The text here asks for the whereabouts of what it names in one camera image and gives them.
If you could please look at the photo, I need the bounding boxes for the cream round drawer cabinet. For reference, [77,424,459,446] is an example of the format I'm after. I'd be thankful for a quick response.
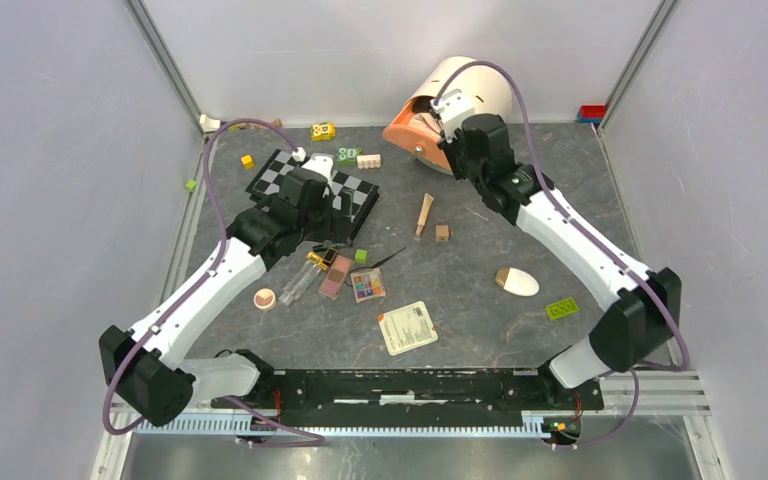
[383,56,513,177]

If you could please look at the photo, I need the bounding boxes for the orange top drawer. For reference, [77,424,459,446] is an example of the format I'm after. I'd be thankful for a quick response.
[382,95,452,175]

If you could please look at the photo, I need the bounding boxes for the colourful eyeshadow palette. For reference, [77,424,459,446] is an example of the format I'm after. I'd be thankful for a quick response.
[349,268,387,303]

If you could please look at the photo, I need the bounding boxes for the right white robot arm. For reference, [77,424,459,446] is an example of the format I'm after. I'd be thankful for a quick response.
[438,114,682,408]

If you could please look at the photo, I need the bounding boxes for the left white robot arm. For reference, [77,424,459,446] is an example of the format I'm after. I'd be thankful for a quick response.
[99,157,336,434]

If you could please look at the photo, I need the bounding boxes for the black white checkerboard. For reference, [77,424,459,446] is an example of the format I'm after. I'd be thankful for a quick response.
[245,149,379,243]

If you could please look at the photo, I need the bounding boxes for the green number block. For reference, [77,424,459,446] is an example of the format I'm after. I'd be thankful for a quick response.
[337,147,362,165]

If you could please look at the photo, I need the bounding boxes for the yellow small cube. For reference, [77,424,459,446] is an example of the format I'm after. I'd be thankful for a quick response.
[241,155,255,169]

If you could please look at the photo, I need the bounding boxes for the yellow owl toy block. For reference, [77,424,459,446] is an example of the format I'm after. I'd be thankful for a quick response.
[310,122,336,142]

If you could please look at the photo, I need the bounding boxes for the white lego brick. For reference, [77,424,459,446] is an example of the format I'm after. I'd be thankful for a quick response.
[356,154,382,169]

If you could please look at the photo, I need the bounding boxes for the small green cube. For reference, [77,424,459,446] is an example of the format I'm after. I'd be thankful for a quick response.
[354,249,368,265]

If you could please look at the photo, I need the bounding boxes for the pink blush palette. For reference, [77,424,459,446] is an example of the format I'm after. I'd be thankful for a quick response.
[318,255,353,299]

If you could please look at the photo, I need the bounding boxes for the small wooden cube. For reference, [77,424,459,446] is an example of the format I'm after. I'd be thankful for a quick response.
[435,224,451,243]

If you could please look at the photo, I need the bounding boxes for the black tweezers with loop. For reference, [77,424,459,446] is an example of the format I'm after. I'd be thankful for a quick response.
[342,247,405,286]

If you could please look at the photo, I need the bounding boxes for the small round blush pot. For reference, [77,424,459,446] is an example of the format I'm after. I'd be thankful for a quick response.
[253,288,277,311]

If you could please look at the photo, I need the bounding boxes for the red blue brick stack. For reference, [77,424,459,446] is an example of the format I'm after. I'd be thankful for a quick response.
[576,104,607,125]

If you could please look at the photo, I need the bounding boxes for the white gold oval case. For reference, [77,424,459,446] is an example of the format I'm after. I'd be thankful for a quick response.
[494,267,540,297]

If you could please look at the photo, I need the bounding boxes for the white paper sachet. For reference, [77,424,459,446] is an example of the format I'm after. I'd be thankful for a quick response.
[377,301,439,356]

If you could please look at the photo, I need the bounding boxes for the green lego brick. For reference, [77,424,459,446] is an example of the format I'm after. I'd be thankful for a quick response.
[545,297,579,321]

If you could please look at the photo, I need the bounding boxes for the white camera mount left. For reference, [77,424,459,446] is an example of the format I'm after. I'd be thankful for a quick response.
[291,147,335,183]

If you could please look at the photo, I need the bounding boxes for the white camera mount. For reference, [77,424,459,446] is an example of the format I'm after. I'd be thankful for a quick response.
[291,147,335,183]
[431,90,475,142]

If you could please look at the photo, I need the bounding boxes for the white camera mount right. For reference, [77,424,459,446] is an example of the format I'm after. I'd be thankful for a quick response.
[431,90,475,142]

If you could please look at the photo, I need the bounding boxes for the wooden handled makeup tool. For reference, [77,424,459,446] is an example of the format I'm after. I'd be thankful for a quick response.
[414,193,434,239]

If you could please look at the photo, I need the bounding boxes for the white corner bracket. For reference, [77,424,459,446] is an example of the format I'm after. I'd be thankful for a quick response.
[198,113,222,134]

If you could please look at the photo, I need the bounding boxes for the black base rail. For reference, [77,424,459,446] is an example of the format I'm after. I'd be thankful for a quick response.
[242,368,605,428]

